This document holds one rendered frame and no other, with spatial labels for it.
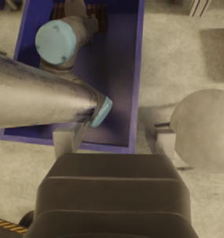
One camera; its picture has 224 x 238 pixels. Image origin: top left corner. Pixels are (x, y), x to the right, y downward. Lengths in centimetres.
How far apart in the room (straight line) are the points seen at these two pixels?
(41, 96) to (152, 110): 71
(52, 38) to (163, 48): 70
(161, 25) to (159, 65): 24
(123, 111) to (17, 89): 50
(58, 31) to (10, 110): 26
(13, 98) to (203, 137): 59
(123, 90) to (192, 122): 28
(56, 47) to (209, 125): 54
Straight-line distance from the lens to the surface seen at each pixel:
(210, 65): 103
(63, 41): 42
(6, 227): 78
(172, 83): 93
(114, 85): 68
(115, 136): 64
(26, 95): 20
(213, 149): 66
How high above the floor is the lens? 86
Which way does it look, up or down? 79 degrees down
